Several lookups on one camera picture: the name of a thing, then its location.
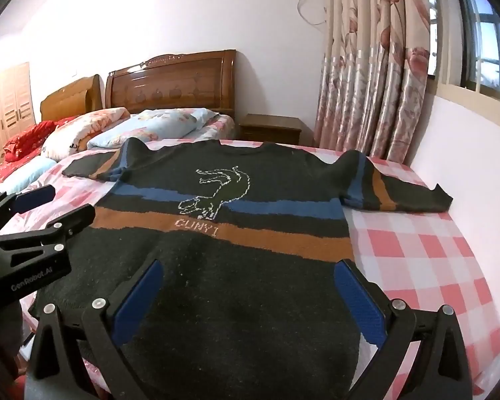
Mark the wooden nightstand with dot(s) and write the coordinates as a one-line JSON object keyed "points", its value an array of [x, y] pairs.
{"points": [[273, 129]]}

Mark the orange floral pillow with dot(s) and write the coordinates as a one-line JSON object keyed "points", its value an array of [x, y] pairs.
{"points": [[72, 137]]}

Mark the red floral far bedsheet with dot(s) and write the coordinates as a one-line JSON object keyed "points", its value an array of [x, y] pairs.
{"points": [[6, 169]]}

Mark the wooden headboard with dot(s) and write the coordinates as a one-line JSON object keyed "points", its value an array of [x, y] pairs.
{"points": [[200, 79], [75, 99]]}

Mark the red folded blanket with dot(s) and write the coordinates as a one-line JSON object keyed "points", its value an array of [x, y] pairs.
{"points": [[31, 139]]}

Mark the dark striped knit sweater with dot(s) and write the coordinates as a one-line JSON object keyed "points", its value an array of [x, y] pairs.
{"points": [[248, 239]]}

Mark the pink floral curtain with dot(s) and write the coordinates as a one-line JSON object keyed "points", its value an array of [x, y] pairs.
{"points": [[373, 76]]}

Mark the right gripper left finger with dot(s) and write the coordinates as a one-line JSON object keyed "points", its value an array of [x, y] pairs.
{"points": [[56, 367]]}

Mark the window with dark frame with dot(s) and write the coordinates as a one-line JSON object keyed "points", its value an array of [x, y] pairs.
{"points": [[481, 47]]}

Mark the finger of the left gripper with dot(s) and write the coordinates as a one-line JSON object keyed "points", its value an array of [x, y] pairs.
{"points": [[56, 232], [18, 203]]}

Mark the far wooden headboard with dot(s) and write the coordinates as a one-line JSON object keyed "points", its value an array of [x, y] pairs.
{"points": [[75, 99]]}

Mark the near wooden headboard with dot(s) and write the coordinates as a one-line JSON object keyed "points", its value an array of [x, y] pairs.
{"points": [[200, 79]]}

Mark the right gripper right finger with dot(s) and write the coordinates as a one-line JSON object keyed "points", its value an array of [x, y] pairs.
{"points": [[440, 369]]}

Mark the light blue floral pillow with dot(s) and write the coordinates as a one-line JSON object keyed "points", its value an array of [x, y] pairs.
{"points": [[154, 125]]}

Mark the pink checked bed sheet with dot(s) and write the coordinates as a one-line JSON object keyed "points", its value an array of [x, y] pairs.
{"points": [[422, 258]]}

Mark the beige wardrobe with louvres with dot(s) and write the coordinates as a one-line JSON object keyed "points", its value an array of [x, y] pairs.
{"points": [[16, 108]]}

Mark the light blue quilt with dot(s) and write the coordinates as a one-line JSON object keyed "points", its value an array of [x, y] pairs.
{"points": [[25, 175]]}

